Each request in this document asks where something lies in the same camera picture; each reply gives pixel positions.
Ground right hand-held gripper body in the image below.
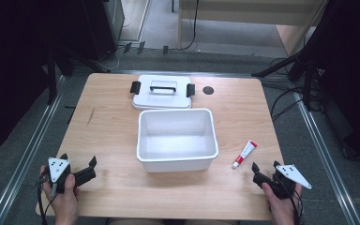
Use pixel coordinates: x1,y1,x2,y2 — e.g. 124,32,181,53
271,164,313,201

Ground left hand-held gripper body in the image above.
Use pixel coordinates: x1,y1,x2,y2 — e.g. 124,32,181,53
42,157,76,195

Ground white and red tube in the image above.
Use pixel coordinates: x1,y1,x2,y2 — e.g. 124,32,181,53
231,139,259,170

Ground white plastic storage box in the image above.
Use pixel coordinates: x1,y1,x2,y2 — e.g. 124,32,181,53
136,107,220,173

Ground white lid with black handle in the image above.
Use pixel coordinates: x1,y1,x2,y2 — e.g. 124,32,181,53
129,74,197,111

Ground person's right hand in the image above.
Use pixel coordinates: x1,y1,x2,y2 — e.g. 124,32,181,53
261,182,304,218

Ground person's left hand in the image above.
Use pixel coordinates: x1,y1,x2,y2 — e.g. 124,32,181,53
39,165,82,218

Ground black metal stand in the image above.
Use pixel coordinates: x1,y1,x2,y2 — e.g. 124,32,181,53
44,43,76,106

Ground black tripod stand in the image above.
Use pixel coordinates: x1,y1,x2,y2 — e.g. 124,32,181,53
250,46,322,111

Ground black curtain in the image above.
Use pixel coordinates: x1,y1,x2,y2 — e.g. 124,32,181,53
0,0,87,159
306,0,360,170

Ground black cabinet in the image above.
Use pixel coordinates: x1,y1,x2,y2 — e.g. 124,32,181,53
80,0,126,63

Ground right hand-held gripper cable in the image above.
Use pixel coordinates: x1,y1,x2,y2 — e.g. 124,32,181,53
279,181,305,225

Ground hand-held gripper cable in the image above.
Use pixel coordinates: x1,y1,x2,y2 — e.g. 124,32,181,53
279,181,305,225
36,170,59,225

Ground metal floor rail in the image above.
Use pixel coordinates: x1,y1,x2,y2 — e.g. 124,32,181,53
292,90,360,225
0,74,68,225

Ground left hand-held gripper cable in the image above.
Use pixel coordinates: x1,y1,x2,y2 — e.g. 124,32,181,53
36,170,59,225

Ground black floor cables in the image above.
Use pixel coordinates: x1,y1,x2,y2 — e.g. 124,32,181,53
269,55,324,124

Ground white floor cable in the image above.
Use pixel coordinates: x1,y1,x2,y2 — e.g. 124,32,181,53
97,15,132,72

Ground light wooden furniture frame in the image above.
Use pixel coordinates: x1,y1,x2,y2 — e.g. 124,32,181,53
176,0,330,56

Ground black hanging cable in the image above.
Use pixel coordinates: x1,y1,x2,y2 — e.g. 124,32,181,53
181,0,201,52

